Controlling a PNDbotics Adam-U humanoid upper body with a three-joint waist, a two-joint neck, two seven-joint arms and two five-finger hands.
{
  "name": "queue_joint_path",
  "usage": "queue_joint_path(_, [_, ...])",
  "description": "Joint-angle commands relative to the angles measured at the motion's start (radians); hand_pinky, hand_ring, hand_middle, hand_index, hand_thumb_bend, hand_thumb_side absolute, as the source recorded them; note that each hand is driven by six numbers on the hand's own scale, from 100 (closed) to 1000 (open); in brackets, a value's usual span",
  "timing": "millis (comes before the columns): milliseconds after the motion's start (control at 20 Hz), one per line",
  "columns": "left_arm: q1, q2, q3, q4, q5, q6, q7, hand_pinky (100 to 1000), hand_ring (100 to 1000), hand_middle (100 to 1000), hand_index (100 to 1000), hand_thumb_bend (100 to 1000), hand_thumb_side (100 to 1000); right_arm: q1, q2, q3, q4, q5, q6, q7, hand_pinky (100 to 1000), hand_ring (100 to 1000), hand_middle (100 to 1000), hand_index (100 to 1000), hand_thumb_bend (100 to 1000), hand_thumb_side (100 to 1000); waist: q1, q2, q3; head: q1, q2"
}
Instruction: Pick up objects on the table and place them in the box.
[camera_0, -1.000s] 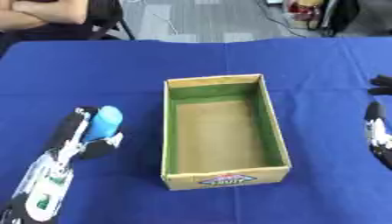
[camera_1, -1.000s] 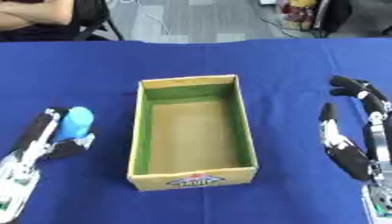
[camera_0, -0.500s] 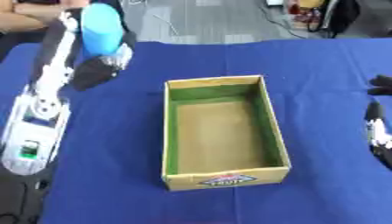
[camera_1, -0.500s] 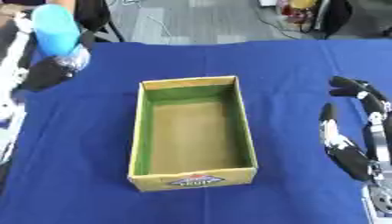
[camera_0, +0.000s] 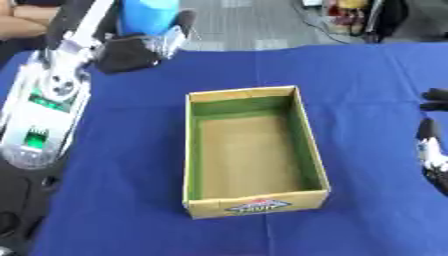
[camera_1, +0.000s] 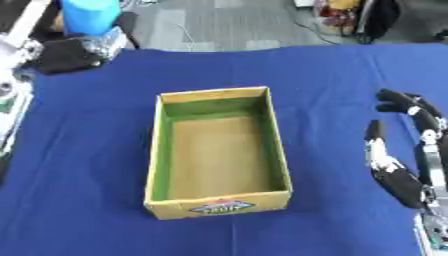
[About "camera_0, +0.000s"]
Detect tan cardboard box green inside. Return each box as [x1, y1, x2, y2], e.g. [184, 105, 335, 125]
[182, 85, 333, 220]

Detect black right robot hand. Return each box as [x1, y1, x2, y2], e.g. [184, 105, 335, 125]
[414, 87, 448, 198]

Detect black cable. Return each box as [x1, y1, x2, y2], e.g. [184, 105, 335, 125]
[288, 0, 356, 45]

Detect yellow and red equipment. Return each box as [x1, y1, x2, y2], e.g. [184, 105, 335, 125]
[323, 0, 375, 37]

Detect black bag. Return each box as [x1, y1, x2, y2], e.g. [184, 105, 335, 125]
[365, 0, 412, 44]

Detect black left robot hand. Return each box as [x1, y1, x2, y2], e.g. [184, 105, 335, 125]
[43, 0, 198, 75]

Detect blue cylinder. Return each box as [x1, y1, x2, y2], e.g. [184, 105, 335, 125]
[117, 0, 184, 37]

